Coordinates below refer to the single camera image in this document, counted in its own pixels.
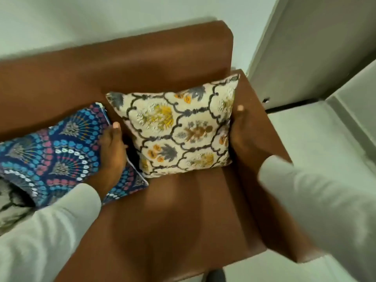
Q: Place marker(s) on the person's right hand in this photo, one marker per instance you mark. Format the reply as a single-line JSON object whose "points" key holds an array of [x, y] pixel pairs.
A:
{"points": [[249, 138]]}

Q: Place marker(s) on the person's left hand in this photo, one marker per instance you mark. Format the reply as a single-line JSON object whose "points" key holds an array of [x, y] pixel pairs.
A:
{"points": [[111, 152]]}

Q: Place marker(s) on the blue peacock patterned cushion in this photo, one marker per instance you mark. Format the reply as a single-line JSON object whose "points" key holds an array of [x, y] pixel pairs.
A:
{"points": [[58, 149]]}

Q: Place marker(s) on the cream floral cushion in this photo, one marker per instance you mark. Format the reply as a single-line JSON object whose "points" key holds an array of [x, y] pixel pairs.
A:
{"points": [[176, 129]]}

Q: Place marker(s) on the brown leather sofa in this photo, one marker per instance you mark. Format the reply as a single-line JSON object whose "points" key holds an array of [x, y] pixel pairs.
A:
{"points": [[176, 220]]}

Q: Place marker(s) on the grey white patterned cushion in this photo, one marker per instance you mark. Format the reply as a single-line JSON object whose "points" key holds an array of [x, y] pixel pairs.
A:
{"points": [[11, 214]]}

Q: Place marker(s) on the person's left forearm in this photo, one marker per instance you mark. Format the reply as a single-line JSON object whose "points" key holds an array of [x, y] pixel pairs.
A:
{"points": [[44, 237]]}

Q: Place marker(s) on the person's right forearm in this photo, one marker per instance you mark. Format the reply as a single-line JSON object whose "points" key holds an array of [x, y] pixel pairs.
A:
{"points": [[317, 208]]}

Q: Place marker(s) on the person's dark shoe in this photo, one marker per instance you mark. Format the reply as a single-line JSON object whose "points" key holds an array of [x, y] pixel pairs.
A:
{"points": [[216, 276]]}

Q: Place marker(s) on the grey white door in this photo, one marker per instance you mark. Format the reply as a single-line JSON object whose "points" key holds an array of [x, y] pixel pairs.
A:
{"points": [[320, 46]]}

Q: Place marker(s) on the white door frame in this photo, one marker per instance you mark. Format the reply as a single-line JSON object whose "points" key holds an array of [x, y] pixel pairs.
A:
{"points": [[265, 32]]}

